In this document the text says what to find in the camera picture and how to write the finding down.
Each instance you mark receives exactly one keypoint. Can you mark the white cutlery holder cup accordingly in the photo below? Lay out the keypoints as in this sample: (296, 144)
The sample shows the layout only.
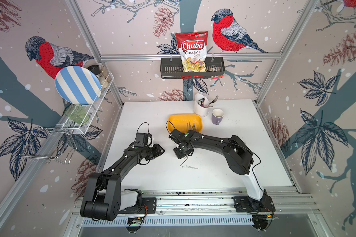
(201, 104)

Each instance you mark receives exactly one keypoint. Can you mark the clear wire dish rack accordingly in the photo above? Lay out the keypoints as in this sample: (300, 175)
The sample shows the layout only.
(69, 135)

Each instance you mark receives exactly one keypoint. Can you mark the dark lid spice jar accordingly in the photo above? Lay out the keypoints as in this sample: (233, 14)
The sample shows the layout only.
(96, 70)

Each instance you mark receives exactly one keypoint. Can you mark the metal fork in cup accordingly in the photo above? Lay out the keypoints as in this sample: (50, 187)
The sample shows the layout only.
(212, 102)

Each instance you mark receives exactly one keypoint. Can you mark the steel nail bottom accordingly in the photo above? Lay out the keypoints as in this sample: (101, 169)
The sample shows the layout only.
(191, 167)

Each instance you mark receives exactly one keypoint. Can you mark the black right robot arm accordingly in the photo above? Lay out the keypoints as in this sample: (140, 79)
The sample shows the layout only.
(237, 155)

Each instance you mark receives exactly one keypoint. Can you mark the yellow plastic storage box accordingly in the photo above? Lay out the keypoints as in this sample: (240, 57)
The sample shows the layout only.
(179, 122)

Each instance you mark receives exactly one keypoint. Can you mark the blue white striped plate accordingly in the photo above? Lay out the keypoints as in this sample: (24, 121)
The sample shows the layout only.
(78, 85)

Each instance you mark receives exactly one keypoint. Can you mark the red Chuba chips bag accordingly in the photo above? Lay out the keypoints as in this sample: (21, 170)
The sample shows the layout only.
(193, 50)

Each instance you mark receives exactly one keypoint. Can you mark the black wall basket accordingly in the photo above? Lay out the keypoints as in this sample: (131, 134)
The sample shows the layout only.
(173, 69)

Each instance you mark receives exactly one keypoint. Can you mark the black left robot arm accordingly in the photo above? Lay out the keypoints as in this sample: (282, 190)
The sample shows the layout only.
(104, 198)

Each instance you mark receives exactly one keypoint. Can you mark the green glass bowl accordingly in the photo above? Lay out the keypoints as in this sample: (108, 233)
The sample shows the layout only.
(77, 113)

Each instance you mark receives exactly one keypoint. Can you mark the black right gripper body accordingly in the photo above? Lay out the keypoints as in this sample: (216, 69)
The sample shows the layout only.
(179, 153)

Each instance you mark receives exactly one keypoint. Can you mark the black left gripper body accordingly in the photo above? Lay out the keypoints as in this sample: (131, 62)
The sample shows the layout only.
(154, 151)

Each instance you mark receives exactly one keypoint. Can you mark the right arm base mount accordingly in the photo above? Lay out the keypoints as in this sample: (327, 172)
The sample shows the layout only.
(248, 205)

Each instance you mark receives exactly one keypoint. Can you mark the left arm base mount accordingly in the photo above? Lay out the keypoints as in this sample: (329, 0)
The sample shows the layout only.
(146, 205)

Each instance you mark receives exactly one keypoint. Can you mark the purple mug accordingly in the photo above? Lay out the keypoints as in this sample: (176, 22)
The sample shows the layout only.
(217, 116)

